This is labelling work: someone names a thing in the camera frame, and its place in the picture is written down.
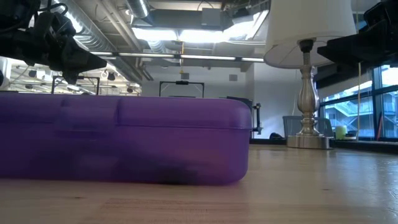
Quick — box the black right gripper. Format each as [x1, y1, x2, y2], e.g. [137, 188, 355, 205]
[317, 0, 398, 68]

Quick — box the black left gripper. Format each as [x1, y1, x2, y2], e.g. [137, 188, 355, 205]
[29, 12, 108, 85]

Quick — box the purple plastic supply box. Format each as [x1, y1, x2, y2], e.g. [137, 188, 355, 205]
[0, 92, 253, 187]

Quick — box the grey ceiling box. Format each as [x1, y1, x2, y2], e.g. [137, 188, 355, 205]
[201, 7, 223, 27]

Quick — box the silver lamp with white shade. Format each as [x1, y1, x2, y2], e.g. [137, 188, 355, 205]
[262, 0, 358, 150]

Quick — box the pale green cup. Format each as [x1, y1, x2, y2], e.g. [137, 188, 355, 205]
[335, 125, 348, 141]

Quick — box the grey translucent bin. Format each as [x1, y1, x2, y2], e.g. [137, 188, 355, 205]
[282, 115, 334, 140]

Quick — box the long ceiling light bar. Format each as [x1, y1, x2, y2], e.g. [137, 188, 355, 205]
[89, 51, 265, 62]

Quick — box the silver ventilation duct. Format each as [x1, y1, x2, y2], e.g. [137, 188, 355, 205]
[49, 0, 150, 82]

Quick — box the black aluminium table frame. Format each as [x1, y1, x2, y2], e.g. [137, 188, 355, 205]
[248, 138, 398, 154]

